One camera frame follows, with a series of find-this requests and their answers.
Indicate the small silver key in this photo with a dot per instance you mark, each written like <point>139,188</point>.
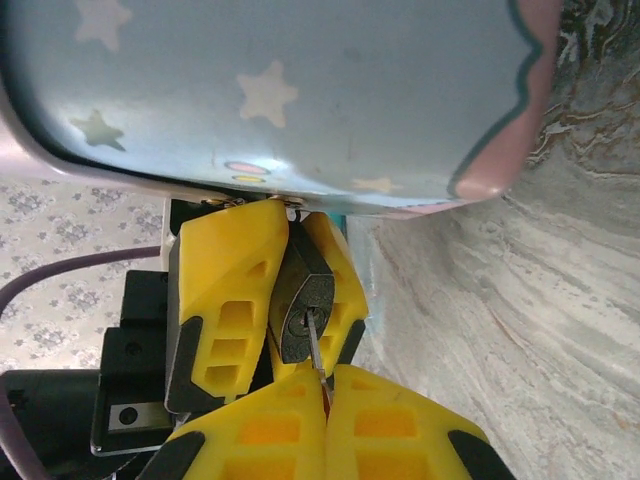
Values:
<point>316,350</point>

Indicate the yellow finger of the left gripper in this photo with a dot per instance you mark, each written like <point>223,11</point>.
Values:
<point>345,290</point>
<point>225,270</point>

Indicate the light blue cartoon tin box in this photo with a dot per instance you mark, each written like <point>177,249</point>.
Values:
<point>250,75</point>

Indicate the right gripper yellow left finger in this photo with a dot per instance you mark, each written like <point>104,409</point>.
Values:
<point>270,440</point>

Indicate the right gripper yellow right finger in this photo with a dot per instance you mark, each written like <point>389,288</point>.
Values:
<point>400,440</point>

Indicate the small black padlock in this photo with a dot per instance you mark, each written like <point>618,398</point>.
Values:
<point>305,295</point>

